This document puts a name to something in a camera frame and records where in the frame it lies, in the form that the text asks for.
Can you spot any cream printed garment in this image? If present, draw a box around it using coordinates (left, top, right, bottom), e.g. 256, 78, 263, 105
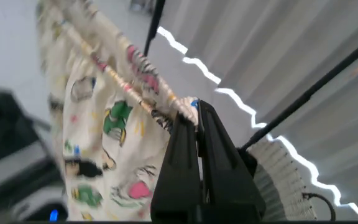
35, 0, 200, 222

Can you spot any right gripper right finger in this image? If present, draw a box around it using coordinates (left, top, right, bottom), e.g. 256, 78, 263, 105
196, 99, 267, 222

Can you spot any white laundry basket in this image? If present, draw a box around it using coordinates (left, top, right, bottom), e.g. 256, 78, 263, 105
247, 136, 337, 222

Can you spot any white curtain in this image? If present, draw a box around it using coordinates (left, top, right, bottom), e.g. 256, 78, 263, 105
158, 0, 358, 222

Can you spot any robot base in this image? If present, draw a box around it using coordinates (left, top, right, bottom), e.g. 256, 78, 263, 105
0, 51, 71, 222

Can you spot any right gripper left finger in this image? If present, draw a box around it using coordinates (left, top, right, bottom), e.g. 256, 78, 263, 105
150, 111, 202, 222

